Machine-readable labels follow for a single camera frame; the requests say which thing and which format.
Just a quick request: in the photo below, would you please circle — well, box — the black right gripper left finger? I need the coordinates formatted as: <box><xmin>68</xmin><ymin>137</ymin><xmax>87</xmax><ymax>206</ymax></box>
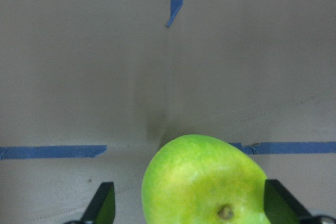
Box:
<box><xmin>80</xmin><ymin>182</ymin><xmax>116</xmax><ymax>224</ymax></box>

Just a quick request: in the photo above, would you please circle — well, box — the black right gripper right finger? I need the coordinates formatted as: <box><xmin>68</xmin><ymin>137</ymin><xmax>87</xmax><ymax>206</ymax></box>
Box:
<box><xmin>264</xmin><ymin>179</ymin><xmax>312</xmax><ymax>224</ymax></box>

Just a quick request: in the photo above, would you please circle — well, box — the green apple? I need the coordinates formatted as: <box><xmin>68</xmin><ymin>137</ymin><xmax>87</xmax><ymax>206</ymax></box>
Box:
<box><xmin>141</xmin><ymin>135</ymin><xmax>268</xmax><ymax>223</ymax></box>

